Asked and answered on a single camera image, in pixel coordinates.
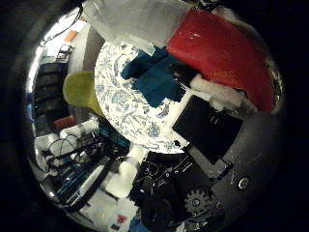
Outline yellow-green chair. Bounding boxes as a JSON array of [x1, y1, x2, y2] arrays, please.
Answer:
[[62, 71, 106, 118]]

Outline teal blue towel cloth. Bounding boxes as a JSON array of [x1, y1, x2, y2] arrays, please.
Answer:
[[120, 46, 188, 109]]

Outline black shelf unit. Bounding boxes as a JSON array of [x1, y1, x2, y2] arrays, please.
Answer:
[[31, 61, 71, 131]]

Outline small black rack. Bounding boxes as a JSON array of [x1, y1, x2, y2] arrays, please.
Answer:
[[57, 43, 72, 63]]

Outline black looped cable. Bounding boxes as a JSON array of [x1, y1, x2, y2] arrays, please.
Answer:
[[46, 136, 81, 162]]

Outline white blue floral tablecloth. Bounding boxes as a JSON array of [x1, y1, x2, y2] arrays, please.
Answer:
[[94, 41, 195, 155]]

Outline small orange board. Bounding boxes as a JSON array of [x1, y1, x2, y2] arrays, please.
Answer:
[[64, 30, 78, 44]]

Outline red-orange low box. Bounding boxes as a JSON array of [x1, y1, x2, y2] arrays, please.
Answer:
[[52, 115, 77, 132]]

